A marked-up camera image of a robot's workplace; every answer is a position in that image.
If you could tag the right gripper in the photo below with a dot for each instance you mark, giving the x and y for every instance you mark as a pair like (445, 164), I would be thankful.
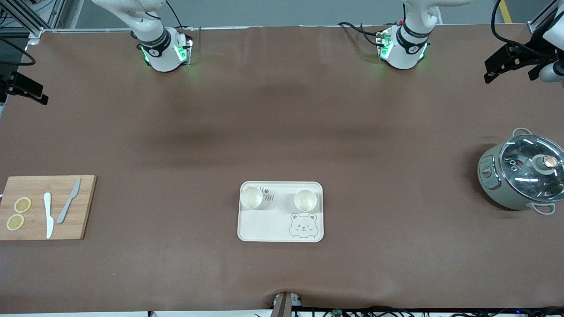
(9, 83)

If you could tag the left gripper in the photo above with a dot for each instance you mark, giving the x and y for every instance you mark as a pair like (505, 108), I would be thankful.
(532, 56)

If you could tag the white plastic cup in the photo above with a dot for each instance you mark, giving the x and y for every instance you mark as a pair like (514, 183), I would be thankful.
(305, 200)
(251, 198)

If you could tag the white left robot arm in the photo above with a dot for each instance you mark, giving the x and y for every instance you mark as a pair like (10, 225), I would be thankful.
(403, 53)

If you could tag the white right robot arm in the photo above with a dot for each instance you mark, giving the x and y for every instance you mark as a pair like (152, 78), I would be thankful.
(161, 55)

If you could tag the wooden cutting board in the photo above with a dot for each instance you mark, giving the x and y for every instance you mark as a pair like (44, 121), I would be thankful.
(35, 187)

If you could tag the glass pot lid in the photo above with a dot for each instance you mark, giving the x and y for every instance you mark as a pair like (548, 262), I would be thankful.
(524, 163)

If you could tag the yellow lemon slice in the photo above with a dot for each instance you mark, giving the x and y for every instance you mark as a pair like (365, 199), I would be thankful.
(23, 204)
(15, 222)

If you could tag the grey plastic knife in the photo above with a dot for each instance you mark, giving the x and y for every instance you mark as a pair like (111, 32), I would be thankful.
(66, 207)

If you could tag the grey-green electric cooking pot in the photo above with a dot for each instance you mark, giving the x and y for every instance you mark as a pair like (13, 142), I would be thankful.
(495, 189)

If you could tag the white plastic knife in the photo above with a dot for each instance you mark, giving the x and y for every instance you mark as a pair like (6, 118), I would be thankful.
(48, 215)

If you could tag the cream tray with bear print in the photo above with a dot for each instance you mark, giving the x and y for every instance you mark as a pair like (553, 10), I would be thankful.
(273, 226)

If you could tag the metal table edge clamp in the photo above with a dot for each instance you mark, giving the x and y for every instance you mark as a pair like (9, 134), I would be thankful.
(282, 306)

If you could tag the aluminium frame profile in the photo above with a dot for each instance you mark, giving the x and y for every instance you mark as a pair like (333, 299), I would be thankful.
(17, 13)
(539, 20)

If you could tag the silver table edge rail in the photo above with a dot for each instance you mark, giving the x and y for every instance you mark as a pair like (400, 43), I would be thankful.
(264, 27)

